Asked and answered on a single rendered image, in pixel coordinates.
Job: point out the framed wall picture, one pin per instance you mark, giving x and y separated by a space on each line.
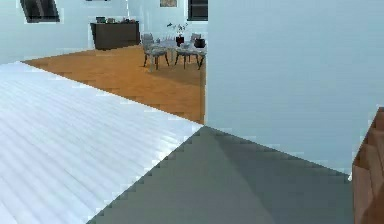
168 3

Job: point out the pale dining table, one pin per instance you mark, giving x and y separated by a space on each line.
166 44

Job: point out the dark brown sideboard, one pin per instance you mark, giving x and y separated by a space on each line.
115 35

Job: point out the black pot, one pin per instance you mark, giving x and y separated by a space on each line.
199 42

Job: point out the dark window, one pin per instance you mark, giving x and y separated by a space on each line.
198 9
40 10

